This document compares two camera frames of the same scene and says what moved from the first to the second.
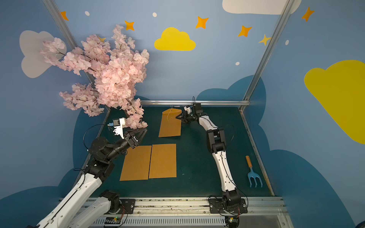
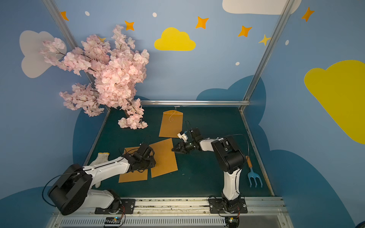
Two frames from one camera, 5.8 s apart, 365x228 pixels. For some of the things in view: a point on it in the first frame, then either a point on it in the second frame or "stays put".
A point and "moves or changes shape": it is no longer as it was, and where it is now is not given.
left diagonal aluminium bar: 64,29 stays put
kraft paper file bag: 170,126 stays put
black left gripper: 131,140 to 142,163
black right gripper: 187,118 to 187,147
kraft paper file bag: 163,161 stays put
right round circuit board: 232,221 stays put
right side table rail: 256,154 stays put
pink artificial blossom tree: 117,69 stays put
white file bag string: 167,117 moves or changes shape
